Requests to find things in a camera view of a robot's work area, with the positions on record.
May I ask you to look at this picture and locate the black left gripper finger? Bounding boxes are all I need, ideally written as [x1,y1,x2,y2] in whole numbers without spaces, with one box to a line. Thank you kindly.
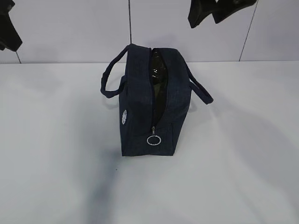
[0,0,22,51]

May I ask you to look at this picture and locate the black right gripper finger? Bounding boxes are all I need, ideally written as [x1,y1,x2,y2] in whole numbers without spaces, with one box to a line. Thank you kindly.
[188,0,217,28]
[213,0,257,24]

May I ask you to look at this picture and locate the dark navy lunch bag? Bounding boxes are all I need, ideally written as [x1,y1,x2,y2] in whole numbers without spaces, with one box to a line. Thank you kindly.
[100,44,213,157]

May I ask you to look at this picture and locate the silver ring zipper pull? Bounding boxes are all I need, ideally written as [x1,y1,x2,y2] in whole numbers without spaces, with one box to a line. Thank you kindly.
[146,126,162,146]

